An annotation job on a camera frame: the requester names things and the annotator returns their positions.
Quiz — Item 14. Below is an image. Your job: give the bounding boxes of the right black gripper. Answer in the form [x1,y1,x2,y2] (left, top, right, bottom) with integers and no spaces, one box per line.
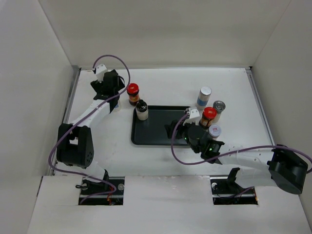
[165,117,200,154]

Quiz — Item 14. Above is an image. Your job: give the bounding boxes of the black-cap clear bottle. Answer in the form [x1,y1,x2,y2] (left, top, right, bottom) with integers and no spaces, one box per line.
[136,99,148,121]

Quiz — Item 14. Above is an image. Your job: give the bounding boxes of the silver-lid bead jar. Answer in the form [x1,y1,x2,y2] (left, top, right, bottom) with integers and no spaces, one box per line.
[196,86,212,110]
[114,101,121,112]

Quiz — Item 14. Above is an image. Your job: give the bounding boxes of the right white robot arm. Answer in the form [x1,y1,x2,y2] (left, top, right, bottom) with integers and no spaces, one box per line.
[165,121,309,195]

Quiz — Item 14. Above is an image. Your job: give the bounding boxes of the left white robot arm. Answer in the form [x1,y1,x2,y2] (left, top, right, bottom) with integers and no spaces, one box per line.
[57,68,125,195]

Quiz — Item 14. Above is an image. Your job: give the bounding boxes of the red-white label lid jar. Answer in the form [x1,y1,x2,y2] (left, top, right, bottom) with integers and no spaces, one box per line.
[208,125,222,140]

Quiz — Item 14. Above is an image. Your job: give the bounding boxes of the left red-lid chili sauce jar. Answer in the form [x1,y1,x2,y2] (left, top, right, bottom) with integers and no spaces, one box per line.
[127,83,140,106]

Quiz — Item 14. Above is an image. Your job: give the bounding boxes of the red-lid chili sauce jar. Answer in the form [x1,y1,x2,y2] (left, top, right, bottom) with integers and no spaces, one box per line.
[199,107,217,129]
[127,83,140,106]

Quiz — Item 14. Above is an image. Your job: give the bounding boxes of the right red-lid chili sauce jar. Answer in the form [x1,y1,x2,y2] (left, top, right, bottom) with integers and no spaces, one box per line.
[199,107,217,129]

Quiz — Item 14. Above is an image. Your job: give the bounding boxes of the silver-cap seasoning bottle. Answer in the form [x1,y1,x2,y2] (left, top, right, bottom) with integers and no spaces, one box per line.
[213,100,226,123]

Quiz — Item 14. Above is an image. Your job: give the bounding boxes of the black rectangular tray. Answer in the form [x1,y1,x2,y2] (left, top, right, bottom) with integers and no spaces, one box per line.
[131,105,188,146]

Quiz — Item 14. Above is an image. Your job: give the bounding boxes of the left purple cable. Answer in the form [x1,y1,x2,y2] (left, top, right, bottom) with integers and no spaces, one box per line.
[48,54,131,205]

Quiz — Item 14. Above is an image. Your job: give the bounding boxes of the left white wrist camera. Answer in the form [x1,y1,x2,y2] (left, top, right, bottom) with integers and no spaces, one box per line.
[94,64,108,82]

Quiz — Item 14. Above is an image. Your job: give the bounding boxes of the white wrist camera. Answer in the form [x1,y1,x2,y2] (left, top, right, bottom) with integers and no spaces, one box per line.
[94,64,108,82]
[183,107,200,125]

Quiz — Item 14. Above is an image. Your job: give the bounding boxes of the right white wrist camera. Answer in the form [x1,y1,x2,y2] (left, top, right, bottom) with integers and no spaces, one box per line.
[183,107,200,125]

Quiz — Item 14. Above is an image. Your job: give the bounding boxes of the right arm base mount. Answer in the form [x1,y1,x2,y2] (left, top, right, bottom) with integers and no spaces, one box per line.
[210,168,258,205]

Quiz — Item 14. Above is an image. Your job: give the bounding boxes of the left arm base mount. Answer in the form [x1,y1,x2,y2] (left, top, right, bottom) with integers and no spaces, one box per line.
[76,177,125,206]

